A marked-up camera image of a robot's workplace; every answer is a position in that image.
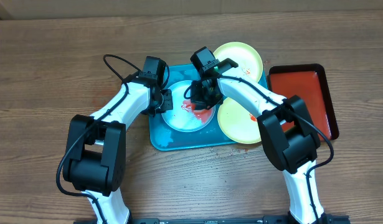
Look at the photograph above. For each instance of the yellow plate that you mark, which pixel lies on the yellow plate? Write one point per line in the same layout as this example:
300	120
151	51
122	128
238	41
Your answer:
237	123
246	56

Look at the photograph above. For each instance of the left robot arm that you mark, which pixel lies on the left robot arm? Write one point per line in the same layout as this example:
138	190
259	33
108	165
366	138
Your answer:
93	165

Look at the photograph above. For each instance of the red black tray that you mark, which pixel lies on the red black tray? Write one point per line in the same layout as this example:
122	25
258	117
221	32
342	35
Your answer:
308	81

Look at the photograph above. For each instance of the teal plastic tray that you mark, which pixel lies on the teal plastic tray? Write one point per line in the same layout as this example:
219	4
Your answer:
165	138

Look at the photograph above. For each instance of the red sponge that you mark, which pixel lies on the red sponge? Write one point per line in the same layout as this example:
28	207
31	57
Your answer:
202	115

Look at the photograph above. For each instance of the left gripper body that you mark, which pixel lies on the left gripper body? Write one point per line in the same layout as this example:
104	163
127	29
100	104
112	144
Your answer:
165	102

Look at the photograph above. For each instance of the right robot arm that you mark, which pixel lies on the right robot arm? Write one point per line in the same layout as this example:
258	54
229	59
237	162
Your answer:
289	138

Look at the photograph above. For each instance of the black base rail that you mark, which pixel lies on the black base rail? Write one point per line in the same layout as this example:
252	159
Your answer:
267	219

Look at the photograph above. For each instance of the light blue plate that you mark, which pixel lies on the light blue plate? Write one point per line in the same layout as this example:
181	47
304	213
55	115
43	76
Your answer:
177	118

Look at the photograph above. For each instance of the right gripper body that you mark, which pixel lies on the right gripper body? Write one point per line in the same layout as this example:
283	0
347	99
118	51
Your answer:
204	96

